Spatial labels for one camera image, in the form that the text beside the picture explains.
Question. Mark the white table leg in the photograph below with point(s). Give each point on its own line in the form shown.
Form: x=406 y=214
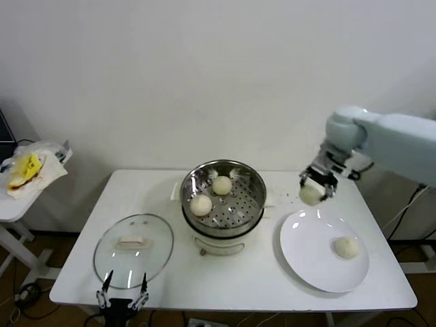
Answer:
x=331 y=319

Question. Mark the white side table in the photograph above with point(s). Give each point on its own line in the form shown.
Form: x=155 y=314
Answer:
x=10 y=211

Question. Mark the white round plate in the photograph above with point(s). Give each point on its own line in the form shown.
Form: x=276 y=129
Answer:
x=306 y=245

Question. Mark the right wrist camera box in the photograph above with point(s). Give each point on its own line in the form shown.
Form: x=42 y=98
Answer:
x=332 y=158

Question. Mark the plastic bag with yellow wrapper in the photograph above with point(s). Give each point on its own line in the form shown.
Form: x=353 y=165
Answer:
x=27 y=167

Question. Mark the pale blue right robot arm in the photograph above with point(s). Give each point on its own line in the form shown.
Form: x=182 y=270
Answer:
x=391 y=136

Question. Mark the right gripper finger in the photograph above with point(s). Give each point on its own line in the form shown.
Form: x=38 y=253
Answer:
x=331 y=191
x=304 y=177

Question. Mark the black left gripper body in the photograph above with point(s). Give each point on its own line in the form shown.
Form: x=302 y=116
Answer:
x=118 y=308

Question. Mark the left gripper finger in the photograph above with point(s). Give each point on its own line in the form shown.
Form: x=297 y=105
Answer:
x=144 y=287
x=108 y=281

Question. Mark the white plug adapter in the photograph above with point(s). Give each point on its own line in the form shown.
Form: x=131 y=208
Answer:
x=21 y=297

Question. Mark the white rack base frame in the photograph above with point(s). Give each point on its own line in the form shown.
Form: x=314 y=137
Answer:
x=422 y=267

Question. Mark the black monitor screen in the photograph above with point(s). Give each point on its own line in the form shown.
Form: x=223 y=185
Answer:
x=5 y=131

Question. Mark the teal printed packet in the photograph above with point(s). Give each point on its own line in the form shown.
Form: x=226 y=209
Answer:
x=63 y=151

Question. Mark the stainless steel steamer basket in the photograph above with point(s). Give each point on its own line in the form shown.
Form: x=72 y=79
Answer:
x=245 y=204

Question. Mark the white electric cooker pot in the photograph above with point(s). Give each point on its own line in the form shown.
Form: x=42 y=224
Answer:
x=218 y=245

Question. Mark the white steamed baozi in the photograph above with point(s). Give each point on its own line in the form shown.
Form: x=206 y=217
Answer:
x=345 y=247
x=222 y=185
x=310 y=195
x=201 y=205

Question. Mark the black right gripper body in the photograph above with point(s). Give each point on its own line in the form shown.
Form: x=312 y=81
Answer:
x=322 y=175

